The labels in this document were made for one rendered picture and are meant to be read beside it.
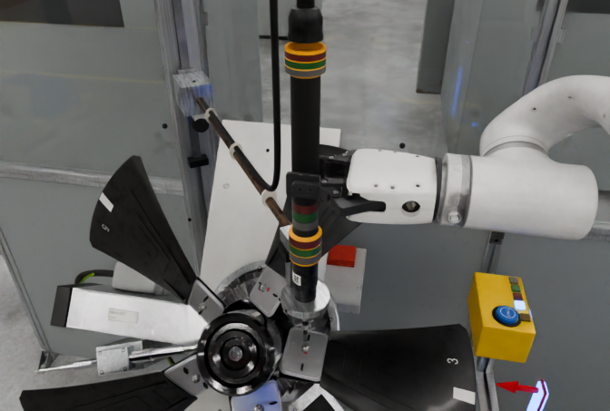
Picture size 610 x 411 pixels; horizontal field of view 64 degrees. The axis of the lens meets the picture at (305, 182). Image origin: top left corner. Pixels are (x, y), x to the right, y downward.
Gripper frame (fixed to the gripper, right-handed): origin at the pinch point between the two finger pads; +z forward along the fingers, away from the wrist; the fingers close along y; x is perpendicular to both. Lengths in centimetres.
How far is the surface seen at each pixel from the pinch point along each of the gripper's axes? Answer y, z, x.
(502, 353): 21, -36, -50
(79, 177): 70, 87, -52
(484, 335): 21, -32, -46
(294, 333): 2.9, 2.2, -31.6
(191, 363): -4.3, 17.1, -33.3
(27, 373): 62, 132, -151
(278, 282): 5.5, 5.3, -23.6
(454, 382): -0.1, -22.8, -33.5
